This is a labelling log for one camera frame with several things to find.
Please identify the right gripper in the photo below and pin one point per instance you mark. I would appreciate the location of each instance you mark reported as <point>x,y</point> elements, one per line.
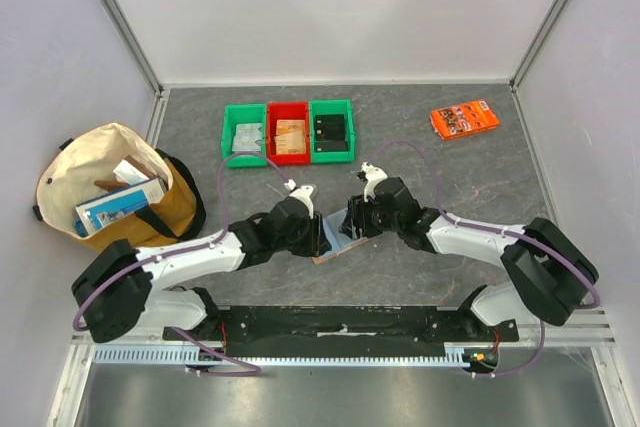
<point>354,217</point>

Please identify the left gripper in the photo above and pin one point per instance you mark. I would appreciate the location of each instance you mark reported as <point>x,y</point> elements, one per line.
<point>316,243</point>

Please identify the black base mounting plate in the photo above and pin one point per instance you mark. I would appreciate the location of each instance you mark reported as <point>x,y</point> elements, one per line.
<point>345,332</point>

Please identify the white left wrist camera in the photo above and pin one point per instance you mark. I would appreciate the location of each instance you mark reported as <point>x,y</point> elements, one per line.
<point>302,192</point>

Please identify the white packet in bag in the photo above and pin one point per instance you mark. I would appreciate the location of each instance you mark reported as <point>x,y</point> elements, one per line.
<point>126,172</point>

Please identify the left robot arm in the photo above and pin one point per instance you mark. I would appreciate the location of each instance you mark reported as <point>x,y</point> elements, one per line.
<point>127,288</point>

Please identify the blue book in bag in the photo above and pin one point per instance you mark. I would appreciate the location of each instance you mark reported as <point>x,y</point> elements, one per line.
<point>95,214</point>

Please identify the right green plastic bin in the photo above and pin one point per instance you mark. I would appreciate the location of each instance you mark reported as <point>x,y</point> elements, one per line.
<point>333,106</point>

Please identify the beige cards in red bin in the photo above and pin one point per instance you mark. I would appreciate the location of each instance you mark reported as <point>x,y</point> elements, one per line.
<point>290,137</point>

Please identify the red plastic bin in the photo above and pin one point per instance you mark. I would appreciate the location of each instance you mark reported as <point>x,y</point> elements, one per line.
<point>287,110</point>

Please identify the grey cards in green bin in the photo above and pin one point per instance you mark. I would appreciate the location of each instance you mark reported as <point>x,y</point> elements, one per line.
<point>248,137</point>

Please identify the tan leather card holder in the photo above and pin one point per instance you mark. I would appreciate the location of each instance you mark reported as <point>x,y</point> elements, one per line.
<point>339,242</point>

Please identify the green plastic bin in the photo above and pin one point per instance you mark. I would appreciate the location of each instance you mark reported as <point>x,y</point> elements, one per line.
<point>333,106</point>
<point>242,113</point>

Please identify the brown item in bag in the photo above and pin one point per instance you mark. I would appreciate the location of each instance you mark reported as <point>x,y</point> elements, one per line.
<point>114,185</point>

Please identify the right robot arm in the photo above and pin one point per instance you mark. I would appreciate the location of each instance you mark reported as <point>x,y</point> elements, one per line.
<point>549,277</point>

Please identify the orange screw box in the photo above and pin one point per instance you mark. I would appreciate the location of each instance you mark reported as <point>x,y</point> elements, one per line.
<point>463,120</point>

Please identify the cream and tan tote bag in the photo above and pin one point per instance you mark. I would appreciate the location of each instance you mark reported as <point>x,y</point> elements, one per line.
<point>69,180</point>

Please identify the black cards in green bin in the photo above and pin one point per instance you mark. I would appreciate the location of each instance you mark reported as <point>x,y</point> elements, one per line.
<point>330,133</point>

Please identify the left green plastic bin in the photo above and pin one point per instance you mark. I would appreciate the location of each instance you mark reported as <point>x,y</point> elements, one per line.
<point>242,113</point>

